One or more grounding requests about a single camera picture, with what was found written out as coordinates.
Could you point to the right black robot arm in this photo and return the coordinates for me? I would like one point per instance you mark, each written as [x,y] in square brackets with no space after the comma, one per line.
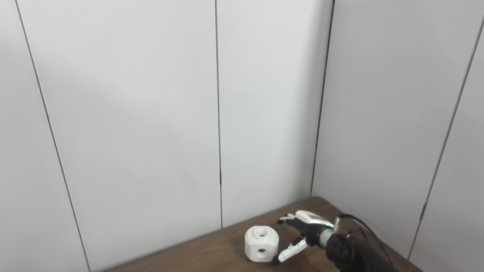
[348,253]

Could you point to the round white piece with holes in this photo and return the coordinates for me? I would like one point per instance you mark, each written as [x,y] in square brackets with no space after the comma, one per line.
[253,241]

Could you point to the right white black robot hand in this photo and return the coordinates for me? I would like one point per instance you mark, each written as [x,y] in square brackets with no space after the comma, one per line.
[312,223]

